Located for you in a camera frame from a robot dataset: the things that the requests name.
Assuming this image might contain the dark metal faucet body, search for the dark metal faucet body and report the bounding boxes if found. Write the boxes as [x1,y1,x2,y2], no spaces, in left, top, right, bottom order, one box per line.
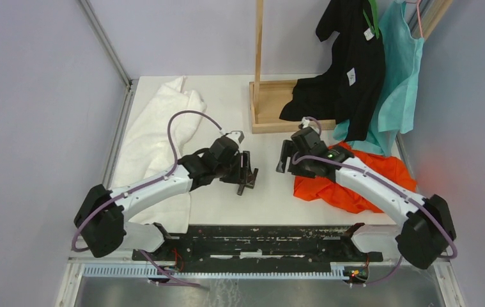
[237,168,259,196]

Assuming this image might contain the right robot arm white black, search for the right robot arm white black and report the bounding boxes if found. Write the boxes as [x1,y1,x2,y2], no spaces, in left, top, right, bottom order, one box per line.
[276,127,458,269]

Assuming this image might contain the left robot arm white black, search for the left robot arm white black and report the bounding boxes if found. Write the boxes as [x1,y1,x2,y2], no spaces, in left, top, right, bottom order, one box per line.
[72,136,258,260]

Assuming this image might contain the orange cloth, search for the orange cloth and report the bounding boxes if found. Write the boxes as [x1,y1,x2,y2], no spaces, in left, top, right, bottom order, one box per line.
[293,141,417,214]

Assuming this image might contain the wooden clothes rack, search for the wooden clothes rack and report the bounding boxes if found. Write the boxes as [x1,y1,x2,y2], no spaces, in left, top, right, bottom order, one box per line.
[249,1,333,134]

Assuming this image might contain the black t-shirt hanging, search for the black t-shirt hanging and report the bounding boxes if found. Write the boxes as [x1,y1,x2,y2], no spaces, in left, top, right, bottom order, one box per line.
[279,1,386,141]

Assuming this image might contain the white towel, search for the white towel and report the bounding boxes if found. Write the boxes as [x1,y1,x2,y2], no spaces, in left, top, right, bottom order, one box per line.
[111,76,208,234]

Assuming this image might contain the teal garment hanging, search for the teal garment hanging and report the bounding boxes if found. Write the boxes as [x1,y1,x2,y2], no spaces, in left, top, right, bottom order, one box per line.
[348,1,424,156]

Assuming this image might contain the green hanger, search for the green hanger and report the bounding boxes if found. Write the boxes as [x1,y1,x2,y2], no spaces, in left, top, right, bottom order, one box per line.
[362,0,380,40]

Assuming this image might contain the pink hanger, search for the pink hanger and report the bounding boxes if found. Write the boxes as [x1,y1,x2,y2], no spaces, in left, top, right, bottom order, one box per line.
[406,0,424,39]

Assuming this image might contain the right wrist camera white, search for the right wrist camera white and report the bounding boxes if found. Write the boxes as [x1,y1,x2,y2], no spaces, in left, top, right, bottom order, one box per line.
[298,117,312,129]

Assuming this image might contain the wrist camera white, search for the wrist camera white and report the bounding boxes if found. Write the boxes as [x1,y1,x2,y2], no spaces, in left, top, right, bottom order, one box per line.
[298,117,312,129]
[225,130,245,146]

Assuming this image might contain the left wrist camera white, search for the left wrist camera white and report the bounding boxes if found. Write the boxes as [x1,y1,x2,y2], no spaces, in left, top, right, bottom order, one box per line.
[225,130,245,146]

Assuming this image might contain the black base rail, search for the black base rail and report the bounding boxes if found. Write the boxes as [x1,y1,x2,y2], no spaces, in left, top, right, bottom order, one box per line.
[150,224,383,273]

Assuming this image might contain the white cable duct strip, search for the white cable duct strip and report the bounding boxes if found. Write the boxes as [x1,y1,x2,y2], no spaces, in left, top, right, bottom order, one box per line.
[82,264,349,281]

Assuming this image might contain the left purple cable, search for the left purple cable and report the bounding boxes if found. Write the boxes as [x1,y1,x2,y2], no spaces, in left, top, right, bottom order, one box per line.
[71,110,226,254]

